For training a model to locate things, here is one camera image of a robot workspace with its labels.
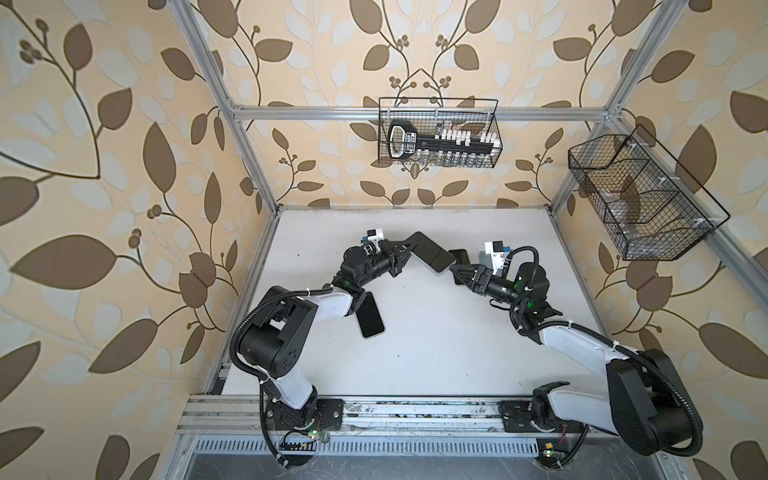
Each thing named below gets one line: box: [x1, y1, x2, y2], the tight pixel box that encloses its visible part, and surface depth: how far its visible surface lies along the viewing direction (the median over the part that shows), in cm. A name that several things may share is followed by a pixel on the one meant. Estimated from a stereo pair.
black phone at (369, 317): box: [356, 292, 385, 338], surface depth 93 cm
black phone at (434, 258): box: [406, 231, 456, 276], surface depth 81 cm
